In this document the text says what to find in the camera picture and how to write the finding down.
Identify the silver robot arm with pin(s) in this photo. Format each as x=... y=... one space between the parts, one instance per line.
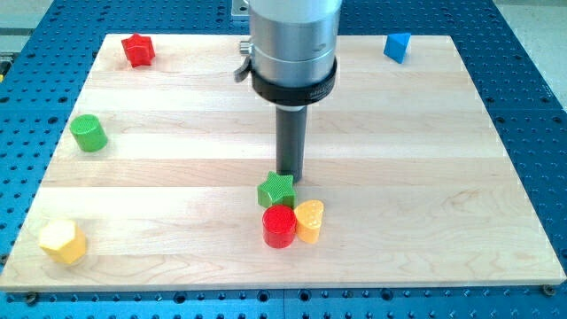
x=290 y=54

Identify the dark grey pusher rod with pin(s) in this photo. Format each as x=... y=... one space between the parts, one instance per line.
x=291 y=123

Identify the orange heart block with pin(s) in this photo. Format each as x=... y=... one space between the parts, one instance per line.
x=309 y=220

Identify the red cylinder block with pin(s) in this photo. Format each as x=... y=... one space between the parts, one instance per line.
x=279 y=226

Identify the red star block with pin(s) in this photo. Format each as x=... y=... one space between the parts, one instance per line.
x=138 y=50

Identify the green star block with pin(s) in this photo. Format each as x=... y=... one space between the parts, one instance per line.
x=277 y=190

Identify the blue triangle block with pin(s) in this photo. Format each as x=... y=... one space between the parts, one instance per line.
x=396 y=46

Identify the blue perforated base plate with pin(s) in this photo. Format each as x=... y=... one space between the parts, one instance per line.
x=62 y=42

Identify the green cylinder block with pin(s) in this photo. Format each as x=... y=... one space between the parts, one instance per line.
x=88 y=133

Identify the light wooden board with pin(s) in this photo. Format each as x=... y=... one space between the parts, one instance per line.
x=417 y=187

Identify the yellow hexagon block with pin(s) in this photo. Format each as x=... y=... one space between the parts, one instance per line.
x=63 y=241

